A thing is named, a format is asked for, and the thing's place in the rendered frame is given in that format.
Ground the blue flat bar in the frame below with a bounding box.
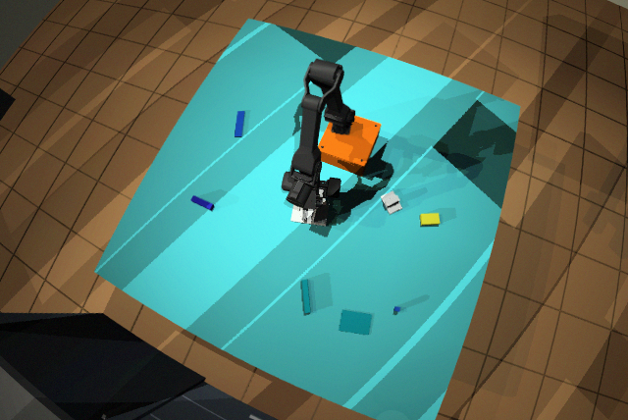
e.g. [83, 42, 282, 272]
[235, 111, 245, 137]

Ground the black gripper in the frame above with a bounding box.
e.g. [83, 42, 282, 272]
[282, 171, 341, 198]

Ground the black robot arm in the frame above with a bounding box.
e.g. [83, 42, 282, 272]
[286, 59, 355, 209]

